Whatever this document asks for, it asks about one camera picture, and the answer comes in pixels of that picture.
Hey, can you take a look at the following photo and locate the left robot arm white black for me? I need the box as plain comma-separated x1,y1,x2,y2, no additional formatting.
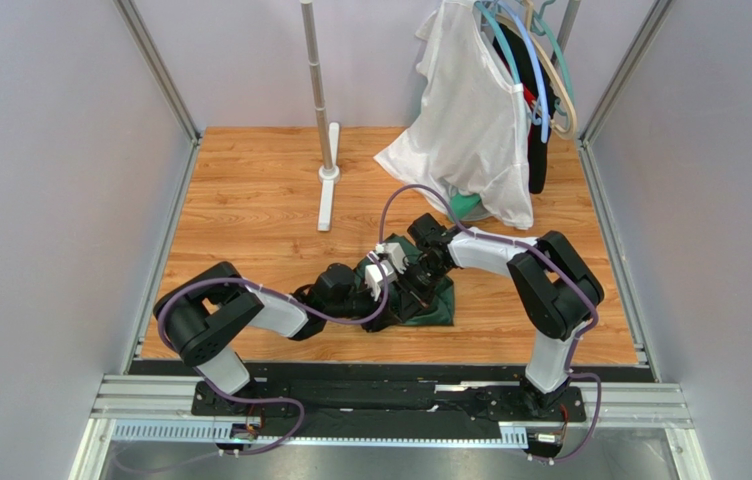
153,256,397,396

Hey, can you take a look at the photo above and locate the light blue plastic hanger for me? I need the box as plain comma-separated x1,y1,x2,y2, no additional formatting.
495,0,551,144

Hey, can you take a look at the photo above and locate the silver rack pole right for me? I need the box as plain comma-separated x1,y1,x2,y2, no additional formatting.
557,0,582,52

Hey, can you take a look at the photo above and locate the black garment on rack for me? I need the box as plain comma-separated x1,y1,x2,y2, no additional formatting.
492,23,558,196

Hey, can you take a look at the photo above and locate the beige wooden hanger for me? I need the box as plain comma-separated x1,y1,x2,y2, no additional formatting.
496,1,578,140

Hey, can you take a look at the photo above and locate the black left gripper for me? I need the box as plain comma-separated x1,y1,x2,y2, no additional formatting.
325,278,401,333

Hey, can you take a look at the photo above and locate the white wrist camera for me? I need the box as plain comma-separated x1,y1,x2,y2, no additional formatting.
364,260,396,301
374,242,408,274

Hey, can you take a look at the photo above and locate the teal plastic hanger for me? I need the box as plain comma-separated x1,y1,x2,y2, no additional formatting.
483,1,579,138

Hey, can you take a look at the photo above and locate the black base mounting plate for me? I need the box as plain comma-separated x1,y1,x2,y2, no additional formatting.
128,360,653,441

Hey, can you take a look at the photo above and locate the silver rack pole left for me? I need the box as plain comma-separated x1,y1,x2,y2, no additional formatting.
300,0,336,176

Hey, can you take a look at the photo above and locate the dark green cloth napkin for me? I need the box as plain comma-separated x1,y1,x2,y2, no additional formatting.
353,234,455,332

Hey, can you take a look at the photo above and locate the teal object under garment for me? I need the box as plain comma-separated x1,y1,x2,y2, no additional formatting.
450,193,489,223

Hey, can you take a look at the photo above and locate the silver rack pole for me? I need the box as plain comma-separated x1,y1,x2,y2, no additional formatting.
557,0,582,52
300,0,336,176

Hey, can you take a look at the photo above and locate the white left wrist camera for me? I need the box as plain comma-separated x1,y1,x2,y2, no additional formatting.
364,260,396,301

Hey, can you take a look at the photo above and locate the white garment on rack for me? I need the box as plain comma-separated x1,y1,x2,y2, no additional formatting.
374,1,534,230

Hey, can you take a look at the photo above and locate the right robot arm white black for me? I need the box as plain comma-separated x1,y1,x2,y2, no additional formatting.
396,214,604,395

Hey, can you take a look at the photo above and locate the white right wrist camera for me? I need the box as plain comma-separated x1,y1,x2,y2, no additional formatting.
374,242,408,274

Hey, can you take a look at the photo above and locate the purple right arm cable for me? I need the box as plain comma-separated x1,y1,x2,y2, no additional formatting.
377,184,604,465

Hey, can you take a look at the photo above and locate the white rack base foot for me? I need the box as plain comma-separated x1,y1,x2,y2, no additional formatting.
317,122,341,232

